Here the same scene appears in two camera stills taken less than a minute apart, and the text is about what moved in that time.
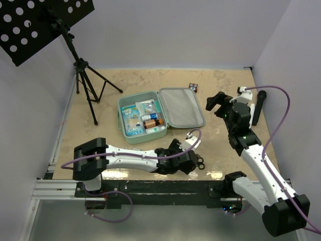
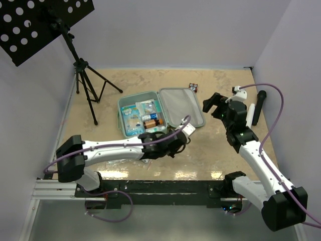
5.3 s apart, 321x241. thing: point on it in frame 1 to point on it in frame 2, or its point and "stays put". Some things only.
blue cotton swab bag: x=132 y=121 stays put
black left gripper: x=174 y=147 to x=173 y=152
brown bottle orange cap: x=151 y=123 stays put
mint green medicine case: x=145 y=115 stays put
